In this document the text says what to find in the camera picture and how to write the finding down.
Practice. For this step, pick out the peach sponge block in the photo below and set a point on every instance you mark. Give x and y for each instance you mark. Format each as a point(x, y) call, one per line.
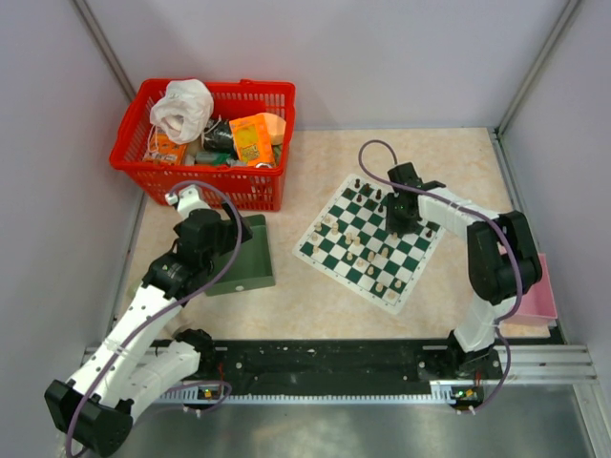
point(275, 126)

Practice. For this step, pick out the orange yellow snack package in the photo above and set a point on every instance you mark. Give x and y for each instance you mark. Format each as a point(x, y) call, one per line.
point(252, 141)

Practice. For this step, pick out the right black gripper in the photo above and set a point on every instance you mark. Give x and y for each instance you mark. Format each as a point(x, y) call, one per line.
point(392, 223)

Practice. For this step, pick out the white crumpled plastic bag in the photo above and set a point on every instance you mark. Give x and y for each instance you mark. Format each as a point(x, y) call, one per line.
point(184, 110)

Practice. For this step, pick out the green white chess mat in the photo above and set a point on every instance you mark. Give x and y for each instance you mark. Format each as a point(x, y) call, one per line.
point(349, 243)

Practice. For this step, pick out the pink plastic tray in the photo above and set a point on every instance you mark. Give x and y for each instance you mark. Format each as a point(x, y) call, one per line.
point(538, 306)

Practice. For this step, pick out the dark green plastic tray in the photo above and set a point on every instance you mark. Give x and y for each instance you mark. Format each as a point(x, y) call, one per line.
point(252, 269)

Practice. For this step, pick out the black wrapped bundle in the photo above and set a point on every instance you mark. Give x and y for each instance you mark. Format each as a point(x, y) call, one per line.
point(217, 136)

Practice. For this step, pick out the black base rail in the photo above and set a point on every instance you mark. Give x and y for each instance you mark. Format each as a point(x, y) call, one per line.
point(342, 367)

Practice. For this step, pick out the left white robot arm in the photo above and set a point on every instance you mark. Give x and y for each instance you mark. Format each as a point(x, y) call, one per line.
point(100, 403)

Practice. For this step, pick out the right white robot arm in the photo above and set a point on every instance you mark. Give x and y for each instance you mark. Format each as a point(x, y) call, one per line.
point(502, 260)

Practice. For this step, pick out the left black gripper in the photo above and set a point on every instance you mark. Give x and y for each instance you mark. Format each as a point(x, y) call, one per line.
point(230, 235)

